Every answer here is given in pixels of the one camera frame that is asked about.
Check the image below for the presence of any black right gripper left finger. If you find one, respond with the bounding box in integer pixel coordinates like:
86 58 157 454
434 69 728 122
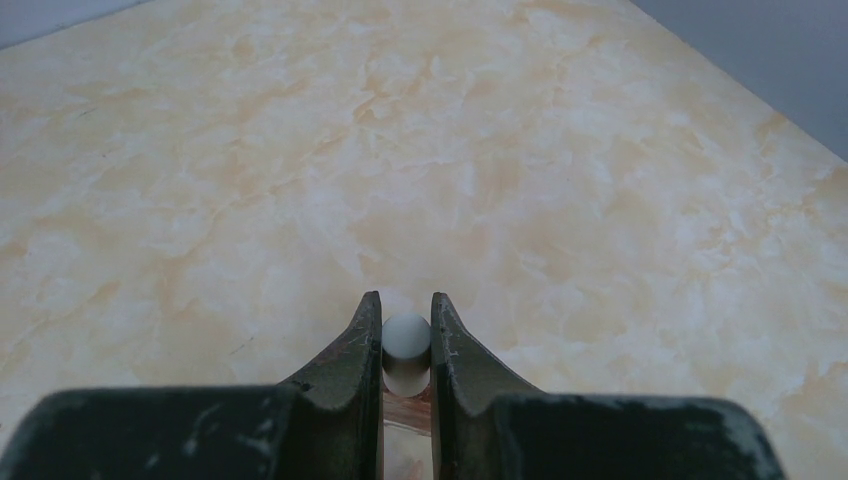
1 292 383 479

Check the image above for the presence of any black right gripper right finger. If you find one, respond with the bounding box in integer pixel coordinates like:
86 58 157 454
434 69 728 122
430 292 785 479

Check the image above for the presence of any nail polish bottle white cap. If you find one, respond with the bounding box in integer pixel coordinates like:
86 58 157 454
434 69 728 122
381 313 435 480

